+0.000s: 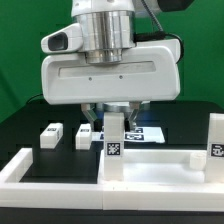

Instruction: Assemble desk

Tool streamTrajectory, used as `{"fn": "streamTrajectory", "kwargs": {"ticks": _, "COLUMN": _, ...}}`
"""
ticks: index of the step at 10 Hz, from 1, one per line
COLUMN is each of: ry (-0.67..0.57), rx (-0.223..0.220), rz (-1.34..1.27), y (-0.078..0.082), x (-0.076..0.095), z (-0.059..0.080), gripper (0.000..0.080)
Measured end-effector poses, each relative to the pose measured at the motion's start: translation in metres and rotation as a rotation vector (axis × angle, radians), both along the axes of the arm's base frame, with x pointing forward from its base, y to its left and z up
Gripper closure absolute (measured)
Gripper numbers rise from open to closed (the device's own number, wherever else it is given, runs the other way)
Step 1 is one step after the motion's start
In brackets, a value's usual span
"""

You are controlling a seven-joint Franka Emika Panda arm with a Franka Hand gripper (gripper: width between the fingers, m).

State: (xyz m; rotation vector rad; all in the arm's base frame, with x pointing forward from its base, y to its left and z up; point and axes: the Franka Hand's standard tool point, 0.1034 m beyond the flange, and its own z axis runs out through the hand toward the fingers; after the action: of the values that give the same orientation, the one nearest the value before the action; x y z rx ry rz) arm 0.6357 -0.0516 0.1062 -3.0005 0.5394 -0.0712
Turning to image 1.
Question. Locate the white U-shaped fence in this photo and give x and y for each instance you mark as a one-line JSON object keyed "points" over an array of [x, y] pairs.
{"points": [[106, 195]]}

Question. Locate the fiducial marker sheet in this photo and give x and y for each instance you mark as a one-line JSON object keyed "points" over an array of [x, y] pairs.
{"points": [[140, 134]]}

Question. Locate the white desk top tray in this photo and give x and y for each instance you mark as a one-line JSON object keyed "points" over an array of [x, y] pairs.
{"points": [[166, 167]]}

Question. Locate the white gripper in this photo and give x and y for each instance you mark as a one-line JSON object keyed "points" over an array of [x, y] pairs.
{"points": [[147, 72]]}

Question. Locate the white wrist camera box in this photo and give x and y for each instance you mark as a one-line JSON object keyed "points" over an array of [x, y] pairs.
{"points": [[66, 40]]}

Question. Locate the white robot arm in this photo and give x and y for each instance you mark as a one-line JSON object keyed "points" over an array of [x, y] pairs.
{"points": [[100, 59]]}

